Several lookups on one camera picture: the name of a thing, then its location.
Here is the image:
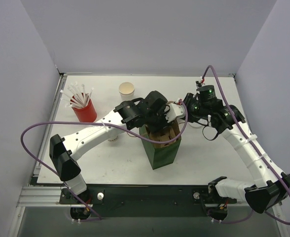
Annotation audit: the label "brown pulp cup carrier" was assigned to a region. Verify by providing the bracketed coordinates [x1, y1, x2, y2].
[149, 124, 181, 148]

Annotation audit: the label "green paper takeout bag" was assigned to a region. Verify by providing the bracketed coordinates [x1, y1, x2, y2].
[139, 121, 181, 170]

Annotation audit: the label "white paper coffee cup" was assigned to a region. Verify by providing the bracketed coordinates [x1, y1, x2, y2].
[108, 135, 118, 142]

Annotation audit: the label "clear plastic cup lid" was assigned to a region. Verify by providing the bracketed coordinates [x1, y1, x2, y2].
[189, 123, 203, 129]

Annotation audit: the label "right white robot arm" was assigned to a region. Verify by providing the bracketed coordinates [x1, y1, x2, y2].
[184, 85, 290, 213]

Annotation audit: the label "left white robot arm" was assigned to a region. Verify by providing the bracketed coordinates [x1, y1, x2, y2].
[49, 91, 188, 203]

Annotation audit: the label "stacked white paper cups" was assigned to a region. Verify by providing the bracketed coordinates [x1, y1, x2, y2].
[118, 82, 135, 101]

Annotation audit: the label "red straw holder cup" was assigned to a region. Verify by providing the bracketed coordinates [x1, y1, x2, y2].
[72, 99, 97, 122]

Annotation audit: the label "white wrapped straws bundle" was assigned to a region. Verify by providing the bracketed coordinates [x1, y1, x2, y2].
[60, 81, 94, 109]

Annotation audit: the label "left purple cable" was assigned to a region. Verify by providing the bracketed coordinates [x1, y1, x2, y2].
[21, 98, 189, 222]

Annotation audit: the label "purple cable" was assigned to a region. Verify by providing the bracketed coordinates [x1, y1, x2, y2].
[201, 65, 290, 225]
[21, 98, 189, 222]

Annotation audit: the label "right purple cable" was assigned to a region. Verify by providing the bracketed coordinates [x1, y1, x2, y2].
[201, 65, 290, 225]

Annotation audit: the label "aluminium frame rail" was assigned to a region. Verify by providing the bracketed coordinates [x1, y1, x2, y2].
[17, 186, 61, 207]

